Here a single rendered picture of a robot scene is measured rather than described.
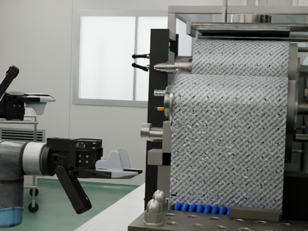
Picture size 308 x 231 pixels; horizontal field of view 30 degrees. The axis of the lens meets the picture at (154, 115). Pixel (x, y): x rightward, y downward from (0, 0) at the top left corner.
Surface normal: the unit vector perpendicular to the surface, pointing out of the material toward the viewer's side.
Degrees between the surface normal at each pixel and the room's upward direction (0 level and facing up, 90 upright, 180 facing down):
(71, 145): 89
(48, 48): 90
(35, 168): 117
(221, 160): 90
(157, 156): 90
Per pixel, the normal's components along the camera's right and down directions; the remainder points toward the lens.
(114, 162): -0.32, 0.01
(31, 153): -0.18, -0.47
